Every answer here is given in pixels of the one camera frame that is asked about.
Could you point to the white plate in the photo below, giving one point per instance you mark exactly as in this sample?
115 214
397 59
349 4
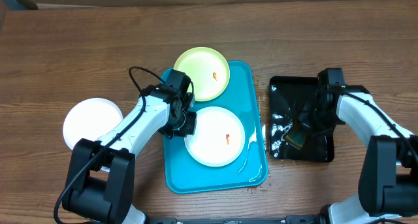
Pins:
218 139
90 119

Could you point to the blue plastic tray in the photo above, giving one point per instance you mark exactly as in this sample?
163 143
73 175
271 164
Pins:
184 174

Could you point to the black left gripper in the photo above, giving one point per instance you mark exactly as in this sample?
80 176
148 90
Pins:
190 129

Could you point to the black water tray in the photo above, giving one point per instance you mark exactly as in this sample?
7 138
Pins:
283 92

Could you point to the light green plate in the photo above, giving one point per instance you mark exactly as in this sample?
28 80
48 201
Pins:
208 71

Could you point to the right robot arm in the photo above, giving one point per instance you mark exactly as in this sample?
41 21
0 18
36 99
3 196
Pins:
387 188

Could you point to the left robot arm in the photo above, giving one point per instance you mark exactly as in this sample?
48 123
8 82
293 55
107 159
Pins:
100 179

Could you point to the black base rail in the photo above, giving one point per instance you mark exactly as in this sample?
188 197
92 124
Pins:
291 219

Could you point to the yellow green sponge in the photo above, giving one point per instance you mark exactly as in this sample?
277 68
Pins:
296 138

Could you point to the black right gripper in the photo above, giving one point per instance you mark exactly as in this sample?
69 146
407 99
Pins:
309 125

